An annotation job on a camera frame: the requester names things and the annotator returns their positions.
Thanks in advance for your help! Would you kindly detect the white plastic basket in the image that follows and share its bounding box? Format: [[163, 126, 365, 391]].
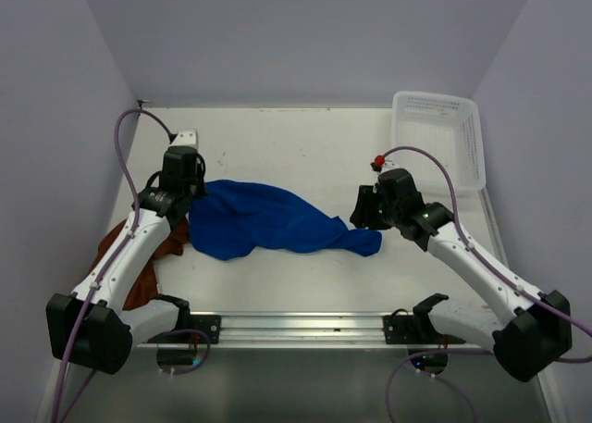
[[390, 91, 487, 194]]

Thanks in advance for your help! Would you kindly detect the brown towel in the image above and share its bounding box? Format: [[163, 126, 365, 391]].
[[90, 218, 190, 311]]

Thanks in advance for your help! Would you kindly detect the aluminium mounting rail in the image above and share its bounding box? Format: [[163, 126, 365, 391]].
[[119, 304, 501, 349]]

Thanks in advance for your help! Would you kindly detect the blue towel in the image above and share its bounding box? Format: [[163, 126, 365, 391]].
[[189, 180, 382, 261]]

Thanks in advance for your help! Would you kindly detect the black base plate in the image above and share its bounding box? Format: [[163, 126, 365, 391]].
[[147, 314, 222, 345], [382, 313, 465, 345]]

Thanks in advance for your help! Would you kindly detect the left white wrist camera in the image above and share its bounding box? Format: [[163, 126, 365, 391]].
[[169, 129, 199, 150]]

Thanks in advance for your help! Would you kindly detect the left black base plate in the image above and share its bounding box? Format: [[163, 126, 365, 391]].
[[147, 314, 222, 345]]

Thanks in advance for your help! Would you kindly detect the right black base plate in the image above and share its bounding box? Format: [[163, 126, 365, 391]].
[[382, 313, 465, 345]]

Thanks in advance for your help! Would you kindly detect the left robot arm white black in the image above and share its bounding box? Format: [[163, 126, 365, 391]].
[[46, 145, 205, 374]]

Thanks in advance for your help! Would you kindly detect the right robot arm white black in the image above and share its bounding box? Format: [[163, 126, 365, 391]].
[[351, 168, 573, 382]]

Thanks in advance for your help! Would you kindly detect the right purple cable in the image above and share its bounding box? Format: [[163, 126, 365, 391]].
[[380, 144, 592, 423]]

